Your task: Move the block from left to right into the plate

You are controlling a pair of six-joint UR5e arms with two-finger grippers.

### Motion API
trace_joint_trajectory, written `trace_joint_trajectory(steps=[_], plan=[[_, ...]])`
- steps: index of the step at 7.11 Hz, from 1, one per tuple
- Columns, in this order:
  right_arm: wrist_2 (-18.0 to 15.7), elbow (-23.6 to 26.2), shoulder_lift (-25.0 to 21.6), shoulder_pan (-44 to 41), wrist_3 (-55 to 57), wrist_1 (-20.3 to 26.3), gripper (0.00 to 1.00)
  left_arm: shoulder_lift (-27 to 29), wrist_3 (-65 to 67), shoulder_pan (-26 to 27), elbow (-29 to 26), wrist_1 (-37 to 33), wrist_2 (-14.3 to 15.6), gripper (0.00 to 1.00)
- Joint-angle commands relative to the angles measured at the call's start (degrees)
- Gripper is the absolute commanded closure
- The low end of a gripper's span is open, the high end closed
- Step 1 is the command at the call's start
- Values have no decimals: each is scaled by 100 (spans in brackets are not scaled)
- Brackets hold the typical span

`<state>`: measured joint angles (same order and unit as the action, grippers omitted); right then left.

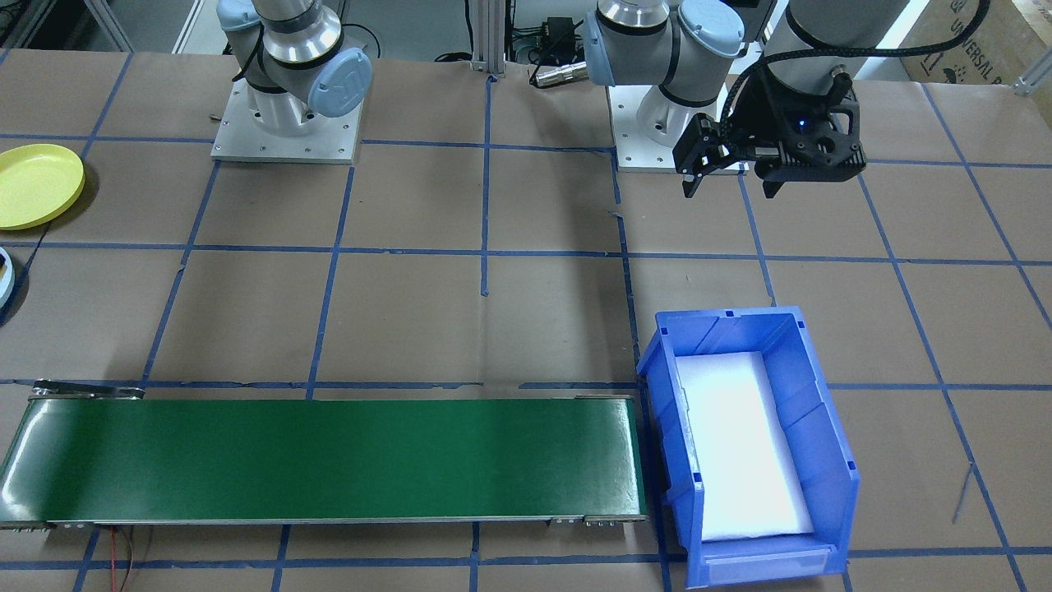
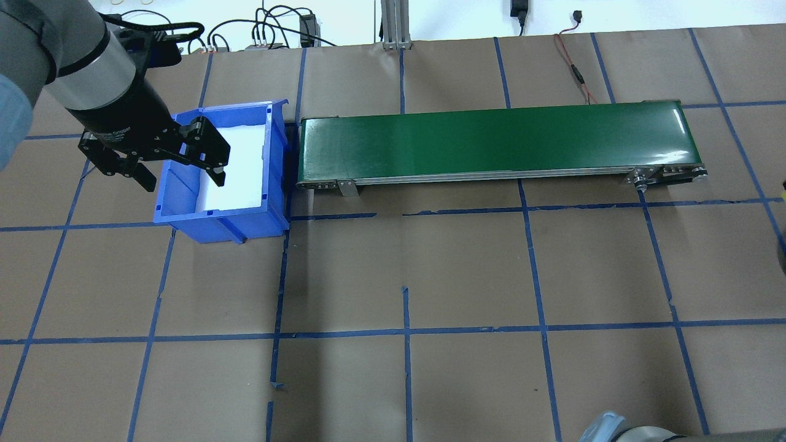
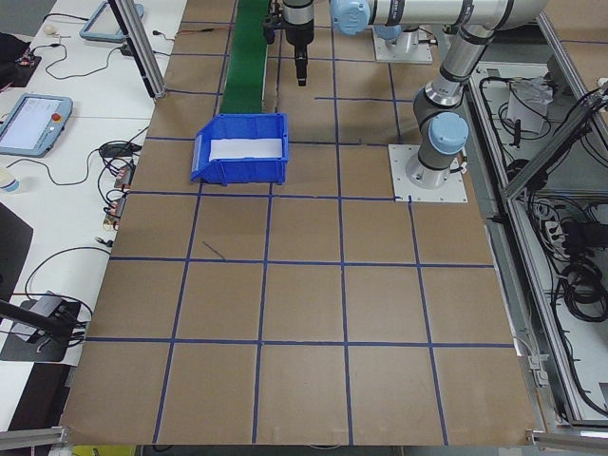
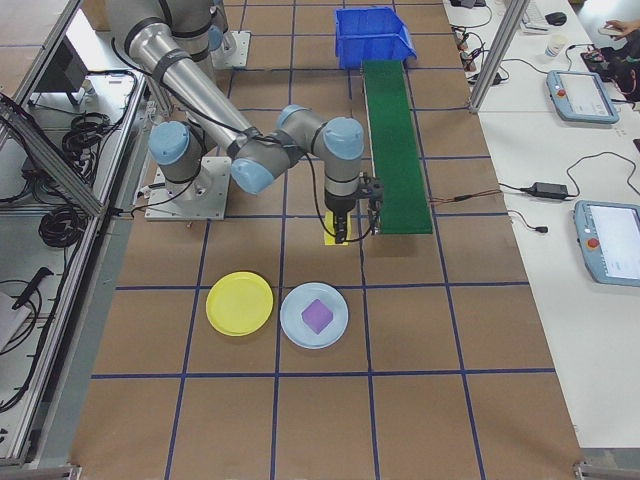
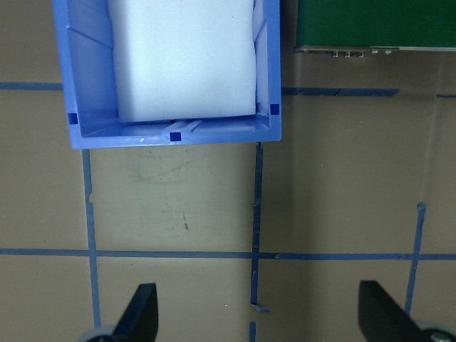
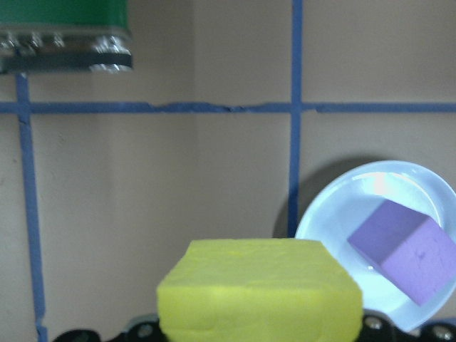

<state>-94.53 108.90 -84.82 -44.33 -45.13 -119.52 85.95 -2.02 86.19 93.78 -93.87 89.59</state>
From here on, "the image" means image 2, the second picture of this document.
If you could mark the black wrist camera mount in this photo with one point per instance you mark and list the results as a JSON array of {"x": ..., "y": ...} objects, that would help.
[{"x": 150, "y": 49}]

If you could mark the black power adapter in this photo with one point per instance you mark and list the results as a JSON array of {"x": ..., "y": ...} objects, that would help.
[{"x": 308, "y": 31}]

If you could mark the aluminium camera stand post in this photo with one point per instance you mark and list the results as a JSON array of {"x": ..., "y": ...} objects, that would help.
[{"x": 396, "y": 24}]

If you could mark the blue plastic storage bin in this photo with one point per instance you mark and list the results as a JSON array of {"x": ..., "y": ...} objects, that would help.
[{"x": 252, "y": 221}]

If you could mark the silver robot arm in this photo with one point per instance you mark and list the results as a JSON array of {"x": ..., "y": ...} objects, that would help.
[
  {"x": 73, "y": 55},
  {"x": 675, "y": 436}
]

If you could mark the green conveyor belt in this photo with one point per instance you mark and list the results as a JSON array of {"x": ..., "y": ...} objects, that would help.
[{"x": 491, "y": 141}]

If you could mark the white foam pad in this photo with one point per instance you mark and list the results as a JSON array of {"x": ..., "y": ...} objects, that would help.
[{"x": 245, "y": 159}]

